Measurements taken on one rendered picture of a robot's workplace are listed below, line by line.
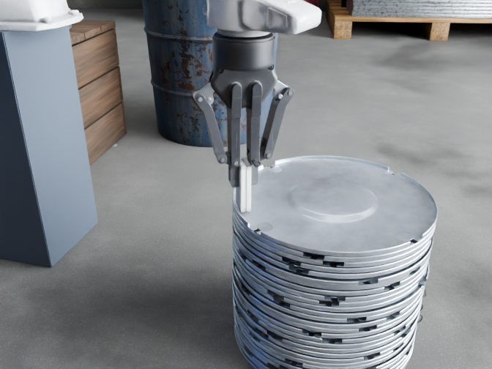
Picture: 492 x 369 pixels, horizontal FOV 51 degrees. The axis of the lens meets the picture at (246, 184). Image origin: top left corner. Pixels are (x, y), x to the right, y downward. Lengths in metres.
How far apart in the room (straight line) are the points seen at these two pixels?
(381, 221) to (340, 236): 0.07
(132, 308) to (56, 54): 0.48
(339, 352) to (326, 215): 0.18
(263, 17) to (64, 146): 0.59
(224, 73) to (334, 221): 0.24
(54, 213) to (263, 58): 0.59
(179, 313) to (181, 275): 0.11
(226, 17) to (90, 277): 0.61
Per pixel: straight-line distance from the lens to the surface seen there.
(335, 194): 0.76
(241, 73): 0.64
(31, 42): 0.98
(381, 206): 0.75
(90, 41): 1.48
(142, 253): 1.08
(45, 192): 1.03
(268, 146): 0.68
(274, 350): 0.76
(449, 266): 1.10
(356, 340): 0.73
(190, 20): 1.46
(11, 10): 0.95
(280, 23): 0.58
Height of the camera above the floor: 0.60
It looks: 27 degrees down
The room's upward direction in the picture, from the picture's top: straight up
